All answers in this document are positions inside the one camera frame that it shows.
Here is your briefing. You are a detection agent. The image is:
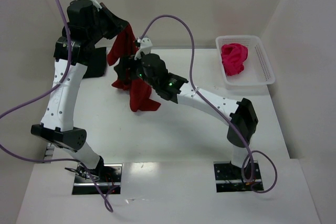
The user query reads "dark red t shirt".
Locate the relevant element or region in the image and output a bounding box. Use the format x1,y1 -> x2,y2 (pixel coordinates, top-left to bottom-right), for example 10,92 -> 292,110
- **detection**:
107,25 -> 161,112

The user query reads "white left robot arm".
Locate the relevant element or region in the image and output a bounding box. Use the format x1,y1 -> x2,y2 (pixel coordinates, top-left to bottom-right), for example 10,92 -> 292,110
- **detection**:
31,0 -> 128,176

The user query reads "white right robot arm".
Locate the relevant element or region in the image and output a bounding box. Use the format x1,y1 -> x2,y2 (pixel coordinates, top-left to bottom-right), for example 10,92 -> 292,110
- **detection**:
114,54 -> 258,169

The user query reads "black folded t shirt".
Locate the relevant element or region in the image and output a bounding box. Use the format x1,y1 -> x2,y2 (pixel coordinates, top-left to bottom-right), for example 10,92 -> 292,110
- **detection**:
83,47 -> 107,79

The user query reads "pink crumpled t shirt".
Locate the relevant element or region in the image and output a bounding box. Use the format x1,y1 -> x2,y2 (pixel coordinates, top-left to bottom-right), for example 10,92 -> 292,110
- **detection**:
220,43 -> 248,76

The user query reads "white plastic basket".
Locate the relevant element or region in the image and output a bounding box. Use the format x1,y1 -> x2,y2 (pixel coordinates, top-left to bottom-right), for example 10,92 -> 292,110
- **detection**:
215,35 -> 276,87

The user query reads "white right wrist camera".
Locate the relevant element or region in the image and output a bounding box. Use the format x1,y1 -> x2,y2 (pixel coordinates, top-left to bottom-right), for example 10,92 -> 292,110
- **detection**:
134,37 -> 153,60

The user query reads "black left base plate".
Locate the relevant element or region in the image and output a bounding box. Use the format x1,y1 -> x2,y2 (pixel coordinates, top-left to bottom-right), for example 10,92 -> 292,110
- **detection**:
65,164 -> 123,195

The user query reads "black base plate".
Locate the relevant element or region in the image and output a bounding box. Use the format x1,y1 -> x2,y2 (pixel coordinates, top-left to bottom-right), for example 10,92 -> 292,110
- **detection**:
65,164 -> 123,195
214,162 -> 264,193

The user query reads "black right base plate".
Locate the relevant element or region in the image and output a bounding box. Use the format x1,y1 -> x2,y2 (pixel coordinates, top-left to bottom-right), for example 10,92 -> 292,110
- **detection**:
214,162 -> 264,193

